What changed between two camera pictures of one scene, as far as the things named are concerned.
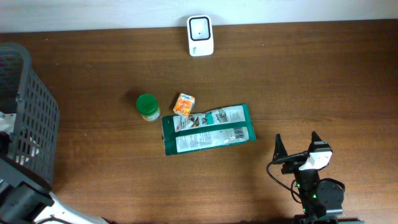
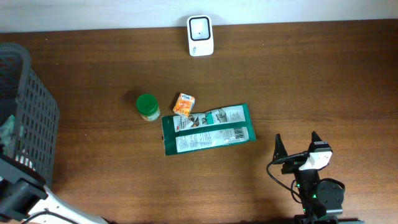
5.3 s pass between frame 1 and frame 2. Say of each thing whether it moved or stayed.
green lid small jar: stayed
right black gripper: stayed
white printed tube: moved
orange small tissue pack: stayed
